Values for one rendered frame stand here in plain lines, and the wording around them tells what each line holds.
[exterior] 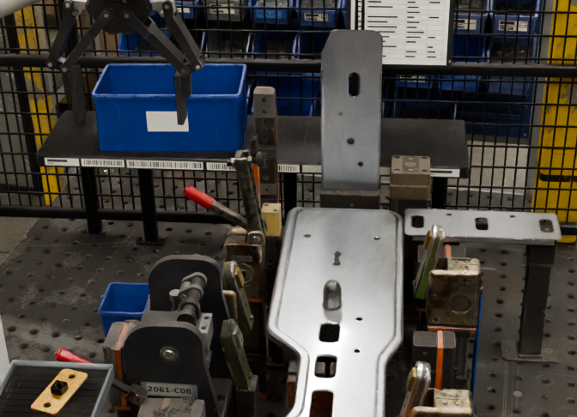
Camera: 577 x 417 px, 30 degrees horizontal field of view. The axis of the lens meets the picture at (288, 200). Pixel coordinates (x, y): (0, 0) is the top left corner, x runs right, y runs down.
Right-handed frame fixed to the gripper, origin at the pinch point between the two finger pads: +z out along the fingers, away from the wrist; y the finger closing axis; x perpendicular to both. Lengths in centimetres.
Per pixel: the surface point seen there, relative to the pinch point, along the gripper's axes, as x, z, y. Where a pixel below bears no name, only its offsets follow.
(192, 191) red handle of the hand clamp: 34.8, 31.9, 0.1
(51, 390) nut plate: -21.7, 29.4, -8.3
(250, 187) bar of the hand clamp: 33.7, 30.1, 10.4
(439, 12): 90, 19, 43
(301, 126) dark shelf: 84, 43, 15
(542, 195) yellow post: 93, 64, 69
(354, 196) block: 60, 47, 27
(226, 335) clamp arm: 1.2, 37.0, 10.6
